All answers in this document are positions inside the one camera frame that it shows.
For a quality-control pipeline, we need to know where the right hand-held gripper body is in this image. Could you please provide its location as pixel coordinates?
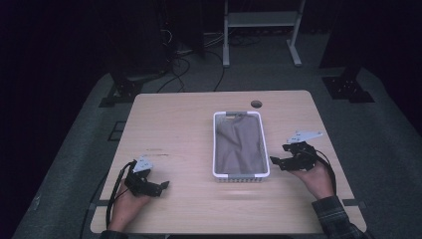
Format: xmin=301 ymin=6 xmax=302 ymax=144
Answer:
xmin=280 ymin=129 xmax=324 ymax=173

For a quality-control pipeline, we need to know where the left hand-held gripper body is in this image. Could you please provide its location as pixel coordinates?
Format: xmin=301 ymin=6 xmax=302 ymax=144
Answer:
xmin=123 ymin=154 xmax=163 ymax=198

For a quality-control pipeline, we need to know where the grey cloth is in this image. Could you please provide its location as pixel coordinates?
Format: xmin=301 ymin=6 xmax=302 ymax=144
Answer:
xmin=215 ymin=115 xmax=269 ymax=176

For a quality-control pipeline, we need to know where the white perforated plastic basket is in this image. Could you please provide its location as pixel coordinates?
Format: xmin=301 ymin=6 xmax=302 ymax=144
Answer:
xmin=211 ymin=110 xmax=271 ymax=184

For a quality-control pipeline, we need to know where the person's left hand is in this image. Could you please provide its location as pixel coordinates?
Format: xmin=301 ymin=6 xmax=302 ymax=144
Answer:
xmin=106 ymin=180 xmax=154 ymax=232

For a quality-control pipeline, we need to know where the person's right hand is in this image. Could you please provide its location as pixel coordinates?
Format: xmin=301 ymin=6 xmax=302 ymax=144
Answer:
xmin=293 ymin=160 xmax=336 ymax=201

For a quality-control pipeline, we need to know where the black stand base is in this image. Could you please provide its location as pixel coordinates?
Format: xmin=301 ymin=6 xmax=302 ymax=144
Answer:
xmin=319 ymin=65 xmax=376 ymax=105
xmin=99 ymin=71 xmax=167 ymax=109

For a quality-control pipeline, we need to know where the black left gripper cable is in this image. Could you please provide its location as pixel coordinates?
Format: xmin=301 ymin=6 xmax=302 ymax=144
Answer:
xmin=105 ymin=159 xmax=138 ymax=231

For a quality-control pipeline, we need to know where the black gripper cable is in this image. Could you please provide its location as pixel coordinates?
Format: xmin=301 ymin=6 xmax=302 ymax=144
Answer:
xmin=105 ymin=159 xmax=138 ymax=231
xmin=312 ymin=148 xmax=338 ymax=197

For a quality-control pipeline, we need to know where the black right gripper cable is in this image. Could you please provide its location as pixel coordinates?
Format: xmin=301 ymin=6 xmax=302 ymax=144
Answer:
xmin=312 ymin=148 xmax=338 ymax=197

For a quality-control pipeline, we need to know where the black floor cable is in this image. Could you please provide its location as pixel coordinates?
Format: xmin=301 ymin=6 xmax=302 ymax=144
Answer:
xmin=205 ymin=49 xmax=227 ymax=93
xmin=155 ymin=55 xmax=192 ymax=95

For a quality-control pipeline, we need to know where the white metal stand frame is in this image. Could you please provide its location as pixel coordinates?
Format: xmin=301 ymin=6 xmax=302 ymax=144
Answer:
xmin=222 ymin=0 xmax=307 ymax=69

